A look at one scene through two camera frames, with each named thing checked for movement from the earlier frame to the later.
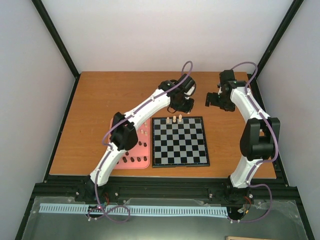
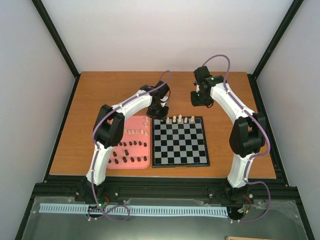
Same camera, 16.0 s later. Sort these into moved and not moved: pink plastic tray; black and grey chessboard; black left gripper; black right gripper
Moved: black left gripper; black right gripper
Not moved: black and grey chessboard; pink plastic tray
